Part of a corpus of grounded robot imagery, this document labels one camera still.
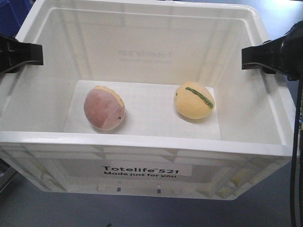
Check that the white plastic tote box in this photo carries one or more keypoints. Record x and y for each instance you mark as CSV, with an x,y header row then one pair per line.
x,y
144,50

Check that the yellow plush ball toy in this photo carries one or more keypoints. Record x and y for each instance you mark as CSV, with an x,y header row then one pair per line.
x,y
193,101

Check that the pink plush ball toy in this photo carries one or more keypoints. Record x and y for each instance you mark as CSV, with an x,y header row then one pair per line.
x,y
104,108

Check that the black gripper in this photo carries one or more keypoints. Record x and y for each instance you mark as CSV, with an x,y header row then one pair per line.
x,y
283,55

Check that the blue storage bin left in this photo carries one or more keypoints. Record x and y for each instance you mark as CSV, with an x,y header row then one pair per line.
x,y
13,14

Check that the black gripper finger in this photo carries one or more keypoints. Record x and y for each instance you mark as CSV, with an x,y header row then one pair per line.
x,y
14,54

